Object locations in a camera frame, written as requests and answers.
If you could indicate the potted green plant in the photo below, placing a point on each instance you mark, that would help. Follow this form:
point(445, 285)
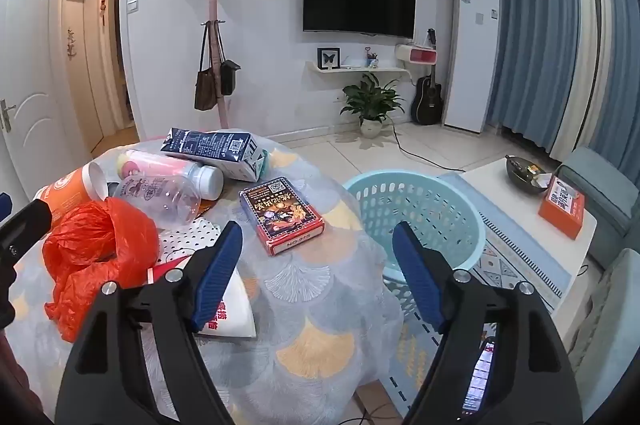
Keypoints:
point(372, 100)

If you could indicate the white coffee table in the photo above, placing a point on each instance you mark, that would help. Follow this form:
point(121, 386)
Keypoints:
point(505, 190)

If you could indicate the white low wall shelf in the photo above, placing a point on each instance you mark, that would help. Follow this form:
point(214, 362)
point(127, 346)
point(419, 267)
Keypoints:
point(350, 70)

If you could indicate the blue curtain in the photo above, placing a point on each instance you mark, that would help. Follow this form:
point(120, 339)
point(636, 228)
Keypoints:
point(530, 30)

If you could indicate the red hanging ornament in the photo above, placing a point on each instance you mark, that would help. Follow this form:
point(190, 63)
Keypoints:
point(103, 0)

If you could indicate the pink yogurt bottle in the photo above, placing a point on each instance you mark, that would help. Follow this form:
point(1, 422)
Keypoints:
point(150, 162)

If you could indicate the grey blue sofa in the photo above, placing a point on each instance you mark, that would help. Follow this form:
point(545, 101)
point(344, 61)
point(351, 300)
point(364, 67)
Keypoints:
point(610, 195)

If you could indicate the white light switch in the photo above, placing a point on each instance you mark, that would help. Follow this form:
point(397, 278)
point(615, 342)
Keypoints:
point(132, 6)

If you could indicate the brown tote bag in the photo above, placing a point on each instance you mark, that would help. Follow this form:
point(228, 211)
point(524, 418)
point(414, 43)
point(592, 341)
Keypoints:
point(205, 90)

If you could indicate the small pen holder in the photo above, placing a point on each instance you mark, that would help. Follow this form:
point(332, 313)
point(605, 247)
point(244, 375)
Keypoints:
point(371, 59)

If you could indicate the orange tissue box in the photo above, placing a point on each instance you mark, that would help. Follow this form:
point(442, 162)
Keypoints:
point(562, 205)

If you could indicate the framed butterfly picture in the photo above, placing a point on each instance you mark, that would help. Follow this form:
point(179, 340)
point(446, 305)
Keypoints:
point(328, 57)

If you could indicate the fan pattern tablecloth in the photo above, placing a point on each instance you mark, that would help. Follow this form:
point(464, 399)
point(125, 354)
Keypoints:
point(310, 305)

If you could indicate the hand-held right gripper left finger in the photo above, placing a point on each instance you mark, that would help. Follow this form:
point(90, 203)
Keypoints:
point(220, 275)

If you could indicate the playing card box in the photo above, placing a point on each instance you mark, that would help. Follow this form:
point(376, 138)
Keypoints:
point(280, 215)

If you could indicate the clear plastic bottle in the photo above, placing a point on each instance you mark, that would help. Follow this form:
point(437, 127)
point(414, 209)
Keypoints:
point(160, 200)

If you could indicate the dark bowl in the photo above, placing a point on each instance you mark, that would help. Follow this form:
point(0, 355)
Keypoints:
point(520, 172)

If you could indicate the small door decoration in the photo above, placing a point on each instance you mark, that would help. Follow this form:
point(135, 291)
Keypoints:
point(70, 44)

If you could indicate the blue white milk carton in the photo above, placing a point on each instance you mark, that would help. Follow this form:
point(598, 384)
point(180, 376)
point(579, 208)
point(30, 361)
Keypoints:
point(210, 145)

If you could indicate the orange paper cup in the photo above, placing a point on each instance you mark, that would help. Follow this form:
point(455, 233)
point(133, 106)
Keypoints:
point(65, 195)

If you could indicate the pink coat rack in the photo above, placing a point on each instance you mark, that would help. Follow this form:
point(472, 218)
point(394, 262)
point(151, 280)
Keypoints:
point(215, 5)

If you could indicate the black acoustic guitar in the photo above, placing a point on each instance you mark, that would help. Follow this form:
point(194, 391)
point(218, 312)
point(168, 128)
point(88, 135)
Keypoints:
point(427, 100)

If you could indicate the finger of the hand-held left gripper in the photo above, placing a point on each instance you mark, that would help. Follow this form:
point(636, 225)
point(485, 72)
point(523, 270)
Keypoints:
point(30, 222)
point(4, 207)

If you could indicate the orange plastic bag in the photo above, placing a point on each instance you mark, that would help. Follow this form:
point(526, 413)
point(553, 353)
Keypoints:
point(90, 245)

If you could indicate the white refrigerator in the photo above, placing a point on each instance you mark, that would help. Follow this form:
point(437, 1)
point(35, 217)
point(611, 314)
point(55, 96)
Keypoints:
point(470, 55)

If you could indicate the white red print packet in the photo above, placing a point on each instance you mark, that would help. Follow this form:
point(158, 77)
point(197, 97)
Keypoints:
point(235, 310)

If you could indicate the light blue laundry basket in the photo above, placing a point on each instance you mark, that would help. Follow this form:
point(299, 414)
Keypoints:
point(430, 205)

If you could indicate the red white wall box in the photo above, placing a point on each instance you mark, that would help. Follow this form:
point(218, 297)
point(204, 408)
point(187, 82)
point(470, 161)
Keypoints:
point(417, 55)

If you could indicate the small black bag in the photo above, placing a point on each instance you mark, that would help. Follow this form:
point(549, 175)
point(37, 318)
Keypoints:
point(229, 75)

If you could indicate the polka dot white packet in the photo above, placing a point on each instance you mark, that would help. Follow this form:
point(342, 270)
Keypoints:
point(185, 237)

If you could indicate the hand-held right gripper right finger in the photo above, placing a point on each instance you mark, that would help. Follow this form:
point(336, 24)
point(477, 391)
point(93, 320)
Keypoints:
point(415, 275)

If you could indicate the white door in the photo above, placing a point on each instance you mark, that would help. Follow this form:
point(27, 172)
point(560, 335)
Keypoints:
point(30, 70)

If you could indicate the teal soft packet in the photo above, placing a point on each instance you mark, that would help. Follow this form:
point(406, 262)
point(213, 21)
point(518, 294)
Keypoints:
point(264, 160)

